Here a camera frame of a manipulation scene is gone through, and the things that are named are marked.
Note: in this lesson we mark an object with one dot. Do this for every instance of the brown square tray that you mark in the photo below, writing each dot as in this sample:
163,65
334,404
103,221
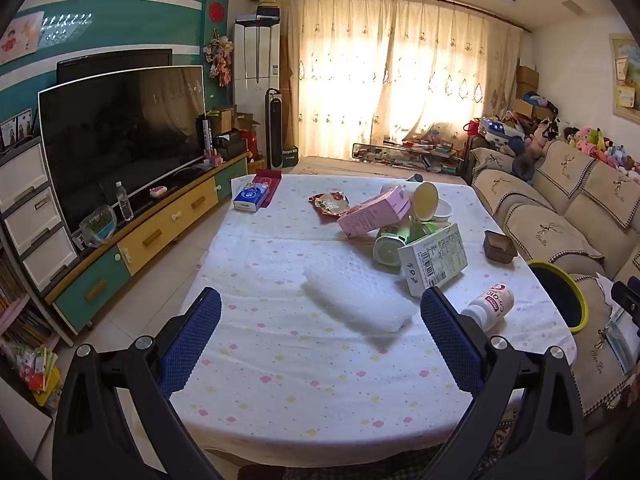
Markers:
499,247

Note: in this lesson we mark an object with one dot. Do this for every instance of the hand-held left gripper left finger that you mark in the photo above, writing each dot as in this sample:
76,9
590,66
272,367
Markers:
197,325

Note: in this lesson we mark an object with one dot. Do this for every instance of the white green carton box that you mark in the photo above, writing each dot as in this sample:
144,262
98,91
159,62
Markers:
437,260

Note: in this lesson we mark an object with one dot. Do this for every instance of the white bottle red label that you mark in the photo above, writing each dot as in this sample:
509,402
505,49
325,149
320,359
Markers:
487,305

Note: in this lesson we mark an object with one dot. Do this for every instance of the white bowl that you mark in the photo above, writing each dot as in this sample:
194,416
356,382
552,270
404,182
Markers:
444,208

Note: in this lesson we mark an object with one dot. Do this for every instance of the clear water bottle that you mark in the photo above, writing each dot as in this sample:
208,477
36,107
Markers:
124,202

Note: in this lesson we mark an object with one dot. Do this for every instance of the white plastic drawer unit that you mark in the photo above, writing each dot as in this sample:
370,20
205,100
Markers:
30,220

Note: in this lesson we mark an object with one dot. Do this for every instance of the white paper sheets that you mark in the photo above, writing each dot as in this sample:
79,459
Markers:
606,287

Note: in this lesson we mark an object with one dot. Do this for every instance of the clear plastic document bag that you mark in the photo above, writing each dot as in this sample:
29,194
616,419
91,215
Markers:
622,342

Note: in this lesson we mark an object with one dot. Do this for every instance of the white refrigerator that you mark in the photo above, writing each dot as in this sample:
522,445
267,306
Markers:
257,60

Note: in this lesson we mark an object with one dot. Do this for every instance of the blue tissue pack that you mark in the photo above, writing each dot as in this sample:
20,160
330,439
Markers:
250,197

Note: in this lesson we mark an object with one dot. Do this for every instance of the hanging flower decoration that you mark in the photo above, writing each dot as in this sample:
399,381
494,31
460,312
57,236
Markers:
220,57

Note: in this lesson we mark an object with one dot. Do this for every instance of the small pink item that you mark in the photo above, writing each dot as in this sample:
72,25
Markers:
158,192

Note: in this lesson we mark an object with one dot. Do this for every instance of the cream sheer curtain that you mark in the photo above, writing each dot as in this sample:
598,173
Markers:
400,70

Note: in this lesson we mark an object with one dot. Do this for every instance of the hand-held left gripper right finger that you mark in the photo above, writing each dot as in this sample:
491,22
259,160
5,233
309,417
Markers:
447,330

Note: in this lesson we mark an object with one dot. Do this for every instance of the red snack wrapper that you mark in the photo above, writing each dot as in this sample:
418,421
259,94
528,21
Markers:
327,204

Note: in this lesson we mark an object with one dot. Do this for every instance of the glass coffee table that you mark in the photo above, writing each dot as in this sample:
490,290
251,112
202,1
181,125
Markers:
410,152

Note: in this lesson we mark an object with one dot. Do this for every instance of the star print bag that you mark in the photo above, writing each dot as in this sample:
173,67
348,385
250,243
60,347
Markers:
497,129

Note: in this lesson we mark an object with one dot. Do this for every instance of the red box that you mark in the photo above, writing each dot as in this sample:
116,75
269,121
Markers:
272,180

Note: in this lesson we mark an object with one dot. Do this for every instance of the framed wall picture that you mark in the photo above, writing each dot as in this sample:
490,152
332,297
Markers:
625,75

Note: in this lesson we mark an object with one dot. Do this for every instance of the white bubble wrap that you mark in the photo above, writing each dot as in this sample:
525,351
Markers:
357,295

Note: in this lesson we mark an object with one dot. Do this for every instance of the pile of plush toys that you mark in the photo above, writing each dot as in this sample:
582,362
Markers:
605,147

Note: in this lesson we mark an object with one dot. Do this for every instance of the yellow green television cabinet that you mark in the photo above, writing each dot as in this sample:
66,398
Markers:
150,242

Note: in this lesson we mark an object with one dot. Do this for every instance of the green label bottle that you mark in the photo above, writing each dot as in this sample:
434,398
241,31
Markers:
387,250

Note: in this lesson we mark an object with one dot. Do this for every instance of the child drawing poster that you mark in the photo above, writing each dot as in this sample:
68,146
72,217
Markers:
20,37

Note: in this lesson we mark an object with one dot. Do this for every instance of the bookshelf with books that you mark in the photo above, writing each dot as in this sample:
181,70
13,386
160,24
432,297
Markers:
22,340

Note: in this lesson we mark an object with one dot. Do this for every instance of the red round wall ornament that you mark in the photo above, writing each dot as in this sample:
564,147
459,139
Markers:
216,11

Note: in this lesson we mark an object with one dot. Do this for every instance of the pink box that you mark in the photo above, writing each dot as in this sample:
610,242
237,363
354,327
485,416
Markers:
372,212

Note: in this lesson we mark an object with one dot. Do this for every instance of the yellow rimmed trash bin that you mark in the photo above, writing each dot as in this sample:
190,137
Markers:
555,300

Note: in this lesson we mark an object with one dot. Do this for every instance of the stacked cardboard boxes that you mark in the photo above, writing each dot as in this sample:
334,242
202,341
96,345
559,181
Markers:
526,82

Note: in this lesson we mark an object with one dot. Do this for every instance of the white dotted tablecloth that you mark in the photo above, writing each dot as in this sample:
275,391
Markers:
280,360

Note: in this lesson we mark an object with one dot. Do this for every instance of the black tower fan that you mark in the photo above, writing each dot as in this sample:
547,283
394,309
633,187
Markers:
275,130

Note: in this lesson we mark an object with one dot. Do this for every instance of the beige sofa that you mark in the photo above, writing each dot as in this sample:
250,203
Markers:
565,220

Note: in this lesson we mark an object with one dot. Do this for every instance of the large curved television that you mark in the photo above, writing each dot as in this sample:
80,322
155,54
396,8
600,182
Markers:
120,145

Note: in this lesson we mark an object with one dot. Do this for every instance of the open cardboard box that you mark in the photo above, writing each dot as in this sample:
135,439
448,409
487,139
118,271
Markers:
246,121

